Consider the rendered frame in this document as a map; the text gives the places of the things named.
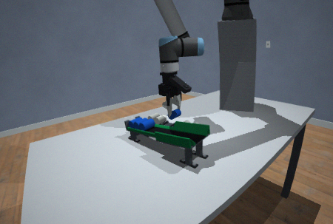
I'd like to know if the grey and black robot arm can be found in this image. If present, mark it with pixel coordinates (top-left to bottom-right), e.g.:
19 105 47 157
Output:
154 0 253 93

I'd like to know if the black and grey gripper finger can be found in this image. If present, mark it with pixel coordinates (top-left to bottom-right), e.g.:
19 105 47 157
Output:
172 91 182 109
162 91 173 118

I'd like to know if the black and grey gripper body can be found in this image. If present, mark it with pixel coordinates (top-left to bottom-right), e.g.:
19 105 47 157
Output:
158 72 180 97

